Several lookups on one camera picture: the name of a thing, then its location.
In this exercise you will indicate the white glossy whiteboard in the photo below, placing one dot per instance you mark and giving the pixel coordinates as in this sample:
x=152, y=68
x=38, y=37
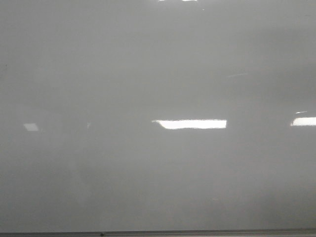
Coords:
x=156, y=115

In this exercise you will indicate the grey aluminium whiteboard frame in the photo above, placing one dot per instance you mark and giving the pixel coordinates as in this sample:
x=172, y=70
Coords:
x=300, y=232

